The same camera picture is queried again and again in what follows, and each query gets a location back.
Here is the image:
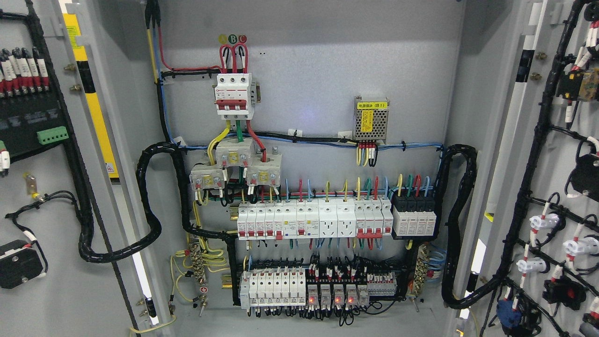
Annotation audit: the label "grey current transformers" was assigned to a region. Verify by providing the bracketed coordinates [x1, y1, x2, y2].
[189, 137, 282, 191]

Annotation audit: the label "black right cable loom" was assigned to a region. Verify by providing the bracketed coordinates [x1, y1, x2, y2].
[434, 144, 504, 309]

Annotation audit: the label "perforated metal power supply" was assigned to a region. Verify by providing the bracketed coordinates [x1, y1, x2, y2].
[353, 95, 389, 142]

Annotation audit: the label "black left cable loom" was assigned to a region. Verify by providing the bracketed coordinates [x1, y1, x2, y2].
[61, 142, 239, 307]

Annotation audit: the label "white red main breaker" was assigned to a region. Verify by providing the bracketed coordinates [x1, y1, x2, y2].
[214, 73, 257, 121]

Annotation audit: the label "brass left ground bar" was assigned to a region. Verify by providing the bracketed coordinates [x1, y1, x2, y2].
[189, 244, 209, 316]

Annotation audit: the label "white socket breaker row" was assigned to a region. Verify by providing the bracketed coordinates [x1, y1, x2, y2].
[237, 197, 393, 240]

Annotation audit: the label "black white surge protector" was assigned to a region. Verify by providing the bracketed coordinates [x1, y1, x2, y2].
[392, 192, 438, 241]

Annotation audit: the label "white lower breaker row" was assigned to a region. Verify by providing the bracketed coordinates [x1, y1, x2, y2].
[240, 266, 307, 309]

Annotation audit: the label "relay terminal row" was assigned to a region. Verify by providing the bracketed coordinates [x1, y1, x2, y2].
[306, 256, 397, 315]

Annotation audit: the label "black cable loom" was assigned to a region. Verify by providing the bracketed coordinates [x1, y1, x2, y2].
[61, 142, 239, 307]
[434, 144, 504, 309]

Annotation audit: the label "brass ground bar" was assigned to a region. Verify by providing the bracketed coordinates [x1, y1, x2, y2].
[411, 243, 429, 297]
[189, 244, 209, 316]

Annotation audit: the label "brass right ground bar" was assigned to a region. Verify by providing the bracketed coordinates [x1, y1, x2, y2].
[411, 243, 429, 297]

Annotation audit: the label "grey cabinet door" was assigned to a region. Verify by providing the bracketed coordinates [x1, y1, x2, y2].
[0, 0, 176, 337]
[470, 0, 598, 337]

